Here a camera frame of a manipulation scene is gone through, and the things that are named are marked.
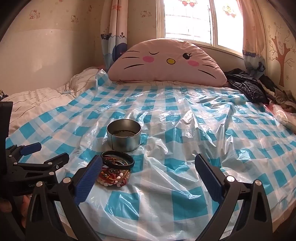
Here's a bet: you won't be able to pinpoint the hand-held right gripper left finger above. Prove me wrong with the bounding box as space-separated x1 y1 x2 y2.
25 155 104 241

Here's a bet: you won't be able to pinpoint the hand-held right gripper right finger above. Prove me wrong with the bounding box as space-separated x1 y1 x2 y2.
195 153 273 241

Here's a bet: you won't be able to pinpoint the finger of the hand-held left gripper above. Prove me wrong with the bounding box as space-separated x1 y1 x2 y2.
6 142 42 164
14 153 70 178

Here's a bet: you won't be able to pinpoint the red and white bead bracelets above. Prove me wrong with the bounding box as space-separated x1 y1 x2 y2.
97 167 131 186

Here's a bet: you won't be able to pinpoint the black braided bracelet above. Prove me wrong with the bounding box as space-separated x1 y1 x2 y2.
100 151 135 169

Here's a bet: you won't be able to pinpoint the round metal tin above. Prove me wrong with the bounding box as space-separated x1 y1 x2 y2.
107 119 142 153

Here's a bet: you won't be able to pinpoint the person's left hand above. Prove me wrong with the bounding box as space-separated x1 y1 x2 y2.
0 195 31 223

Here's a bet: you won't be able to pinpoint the white quilt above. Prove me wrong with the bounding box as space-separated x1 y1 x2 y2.
0 67 102 137

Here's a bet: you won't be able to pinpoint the blue checkered plastic sheet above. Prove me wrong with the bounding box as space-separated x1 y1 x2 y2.
5 70 296 232

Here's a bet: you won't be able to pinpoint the clear plastic bag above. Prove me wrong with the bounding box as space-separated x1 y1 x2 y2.
266 103 296 130

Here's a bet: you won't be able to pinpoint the black puffer jacket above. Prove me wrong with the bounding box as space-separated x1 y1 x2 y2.
224 68 270 104

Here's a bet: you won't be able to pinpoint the pile of clothes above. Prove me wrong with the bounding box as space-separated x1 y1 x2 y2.
259 75 296 112

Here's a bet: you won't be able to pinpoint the pink cat face pillow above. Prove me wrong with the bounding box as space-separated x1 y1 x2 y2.
107 39 228 87

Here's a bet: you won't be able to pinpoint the blue whale print curtain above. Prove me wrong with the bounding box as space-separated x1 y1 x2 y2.
100 0 129 72

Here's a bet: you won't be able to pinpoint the pink and blue curtain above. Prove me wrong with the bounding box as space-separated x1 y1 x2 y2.
238 0 269 77

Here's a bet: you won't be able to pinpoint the white wardrobe with tree decal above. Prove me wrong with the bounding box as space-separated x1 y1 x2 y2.
257 0 296 93

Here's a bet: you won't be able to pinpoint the window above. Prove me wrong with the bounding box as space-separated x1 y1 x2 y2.
157 0 245 56

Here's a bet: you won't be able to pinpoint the white bead bracelet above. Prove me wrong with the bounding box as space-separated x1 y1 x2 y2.
99 173 124 188

